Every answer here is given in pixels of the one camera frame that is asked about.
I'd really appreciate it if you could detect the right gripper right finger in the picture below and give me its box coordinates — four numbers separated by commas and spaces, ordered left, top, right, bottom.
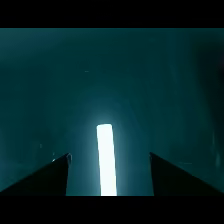
148, 152, 224, 197

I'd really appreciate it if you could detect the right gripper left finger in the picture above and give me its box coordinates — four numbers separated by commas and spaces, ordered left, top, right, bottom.
0, 152, 72, 197

